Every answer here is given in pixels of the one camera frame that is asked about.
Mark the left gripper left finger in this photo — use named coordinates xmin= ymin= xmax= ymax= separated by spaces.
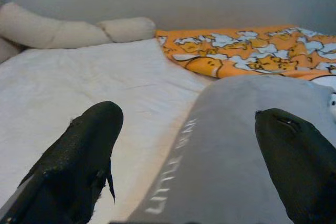
xmin=0 ymin=100 xmax=124 ymax=224

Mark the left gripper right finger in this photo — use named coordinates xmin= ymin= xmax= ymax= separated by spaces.
xmin=255 ymin=108 xmax=336 ymax=224

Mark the grey pillow with white lettering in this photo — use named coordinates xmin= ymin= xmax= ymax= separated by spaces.
xmin=125 ymin=74 xmax=336 ymax=224

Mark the orange egg cartoon blanket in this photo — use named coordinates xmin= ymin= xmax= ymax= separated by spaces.
xmin=155 ymin=24 xmax=336 ymax=116

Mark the white quilted mattress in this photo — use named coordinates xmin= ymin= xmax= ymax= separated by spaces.
xmin=0 ymin=37 xmax=211 ymax=224

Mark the long cream body pillow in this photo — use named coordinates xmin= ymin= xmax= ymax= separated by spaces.
xmin=0 ymin=2 xmax=156 ymax=49

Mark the beige padded bed frame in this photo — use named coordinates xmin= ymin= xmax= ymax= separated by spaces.
xmin=0 ymin=36 xmax=26 ymax=65

